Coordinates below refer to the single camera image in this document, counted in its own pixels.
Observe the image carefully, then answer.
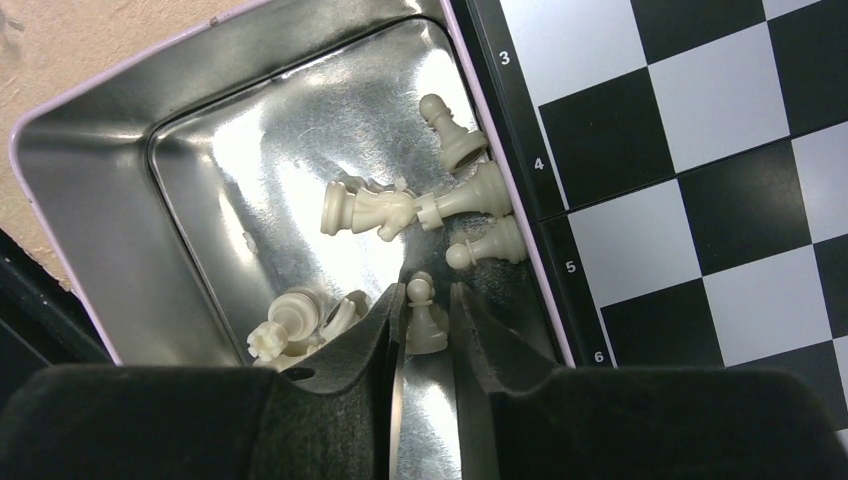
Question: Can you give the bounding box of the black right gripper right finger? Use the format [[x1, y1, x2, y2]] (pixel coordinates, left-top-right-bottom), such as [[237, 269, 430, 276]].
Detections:
[[450, 283, 847, 479]]

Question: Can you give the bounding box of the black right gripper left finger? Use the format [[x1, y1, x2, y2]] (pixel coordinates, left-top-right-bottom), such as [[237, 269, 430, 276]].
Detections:
[[1, 283, 405, 479]]

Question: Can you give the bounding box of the white pawn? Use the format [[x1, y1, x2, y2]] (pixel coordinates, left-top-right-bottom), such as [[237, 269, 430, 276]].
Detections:
[[419, 94, 488, 173], [445, 215, 527, 270], [406, 271, 448, 355]]

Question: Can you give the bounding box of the black white chess board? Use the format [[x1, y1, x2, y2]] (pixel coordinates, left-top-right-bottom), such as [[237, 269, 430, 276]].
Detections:
[[449, 1, 847, 432]]

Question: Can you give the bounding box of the white pawn lying in tin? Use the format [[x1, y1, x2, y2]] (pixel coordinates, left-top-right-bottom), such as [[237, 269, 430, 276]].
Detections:
[[445, 215, 527, 270]]

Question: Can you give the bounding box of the white rook in tin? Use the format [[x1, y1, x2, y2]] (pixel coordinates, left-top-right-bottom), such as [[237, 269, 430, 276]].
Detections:
[[414, 161, 513, 231]]

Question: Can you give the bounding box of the white queen in tin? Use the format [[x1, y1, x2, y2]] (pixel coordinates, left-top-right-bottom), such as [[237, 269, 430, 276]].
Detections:
[[246, 289, 321, 371]]

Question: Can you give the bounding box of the white knight in tin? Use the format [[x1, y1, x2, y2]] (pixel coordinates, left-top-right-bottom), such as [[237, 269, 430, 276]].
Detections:
[[320, 181, 416, 242]]

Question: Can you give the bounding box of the silver lilac metal tin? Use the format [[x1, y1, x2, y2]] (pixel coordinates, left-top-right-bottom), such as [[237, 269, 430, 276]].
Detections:
[[10, 1, 557, 479]]

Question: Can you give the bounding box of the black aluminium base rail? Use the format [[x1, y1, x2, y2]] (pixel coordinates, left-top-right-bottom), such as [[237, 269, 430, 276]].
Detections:
[[1, 232, 113, 404]]

